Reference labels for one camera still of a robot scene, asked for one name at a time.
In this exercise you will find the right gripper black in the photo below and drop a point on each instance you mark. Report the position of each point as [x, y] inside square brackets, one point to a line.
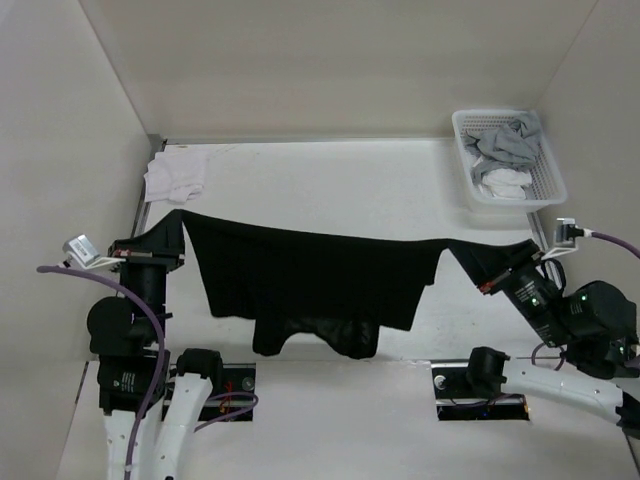
[504, 276]

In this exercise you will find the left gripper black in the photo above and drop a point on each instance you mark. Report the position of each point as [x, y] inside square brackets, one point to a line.
[165, 251]

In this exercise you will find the black tank top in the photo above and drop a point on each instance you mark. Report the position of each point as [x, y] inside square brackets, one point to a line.
[341, 289]

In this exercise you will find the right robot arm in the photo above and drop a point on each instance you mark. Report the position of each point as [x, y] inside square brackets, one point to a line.
[594, 329]

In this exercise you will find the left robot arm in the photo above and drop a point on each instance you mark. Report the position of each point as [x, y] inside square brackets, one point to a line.
[150, 405]

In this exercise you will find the folded white tank top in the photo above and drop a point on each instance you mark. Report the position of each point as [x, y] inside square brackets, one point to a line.
[175, 177]

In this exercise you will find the white tank top in basket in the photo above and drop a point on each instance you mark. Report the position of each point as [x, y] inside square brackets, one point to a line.
[506, 184]

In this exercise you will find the grey tank top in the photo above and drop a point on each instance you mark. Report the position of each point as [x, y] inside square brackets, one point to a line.
[514, 145]

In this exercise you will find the white plastic basket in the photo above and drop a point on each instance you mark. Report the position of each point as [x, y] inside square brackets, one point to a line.
[547, 186]

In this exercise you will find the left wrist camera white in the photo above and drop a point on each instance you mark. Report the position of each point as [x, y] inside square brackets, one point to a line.
[79, 251]

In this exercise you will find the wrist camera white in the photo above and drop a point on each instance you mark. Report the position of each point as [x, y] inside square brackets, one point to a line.
[565, 238]
[79, 251]

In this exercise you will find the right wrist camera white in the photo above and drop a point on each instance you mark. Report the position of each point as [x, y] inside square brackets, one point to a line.
[565, 238]

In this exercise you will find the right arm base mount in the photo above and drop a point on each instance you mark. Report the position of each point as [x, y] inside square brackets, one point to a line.
[456, 401]

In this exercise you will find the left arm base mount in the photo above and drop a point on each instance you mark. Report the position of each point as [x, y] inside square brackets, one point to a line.
[221, 401]

